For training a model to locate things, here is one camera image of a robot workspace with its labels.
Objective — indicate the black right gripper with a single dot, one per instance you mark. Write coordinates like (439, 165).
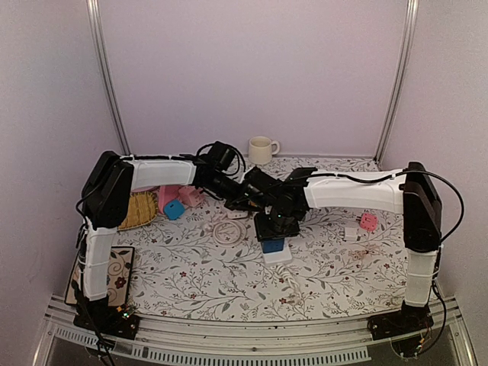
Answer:
(271, 232)

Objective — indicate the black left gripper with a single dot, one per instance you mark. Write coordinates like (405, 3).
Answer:
(248, 191)

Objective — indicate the dark blue cube socket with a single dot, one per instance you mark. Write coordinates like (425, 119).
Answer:
(272, 246)

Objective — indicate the white power strip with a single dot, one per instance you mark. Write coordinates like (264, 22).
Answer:
(278, 258)

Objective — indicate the small pink plug adapter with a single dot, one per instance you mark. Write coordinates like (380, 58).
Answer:
(368, 222)

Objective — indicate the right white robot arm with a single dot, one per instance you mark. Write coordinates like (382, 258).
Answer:
(408, 193)

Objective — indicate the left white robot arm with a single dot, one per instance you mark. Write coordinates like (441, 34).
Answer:
(106, 195)

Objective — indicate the pink cube socket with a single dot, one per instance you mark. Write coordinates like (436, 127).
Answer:
(190, 196)

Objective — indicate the white square adapter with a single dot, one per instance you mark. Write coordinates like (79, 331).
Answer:
(236, 214)

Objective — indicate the blue square adapter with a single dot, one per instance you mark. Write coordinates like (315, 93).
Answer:
(174, 209)

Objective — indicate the beige ceramic mug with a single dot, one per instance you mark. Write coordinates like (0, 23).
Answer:
(262, 149)

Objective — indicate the pink round plate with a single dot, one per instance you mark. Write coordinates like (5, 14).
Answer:
(138, 190)

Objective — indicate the woven bamboo tray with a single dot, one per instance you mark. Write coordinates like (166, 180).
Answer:
(142, 210)

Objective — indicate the floral patterned tray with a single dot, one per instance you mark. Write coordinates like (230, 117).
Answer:
(118, 277)

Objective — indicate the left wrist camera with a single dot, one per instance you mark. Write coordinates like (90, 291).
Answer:
(221, 156)

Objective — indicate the front aluminium rail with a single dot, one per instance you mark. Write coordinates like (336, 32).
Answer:
(176, 341)

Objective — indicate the left aluminium frame post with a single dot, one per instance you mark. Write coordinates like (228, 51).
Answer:
(94, 18)

